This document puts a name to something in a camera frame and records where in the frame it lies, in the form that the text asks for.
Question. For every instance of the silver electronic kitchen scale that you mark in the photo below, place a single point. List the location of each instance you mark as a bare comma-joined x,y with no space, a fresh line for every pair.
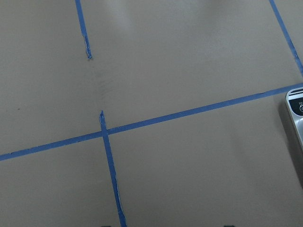
294,104

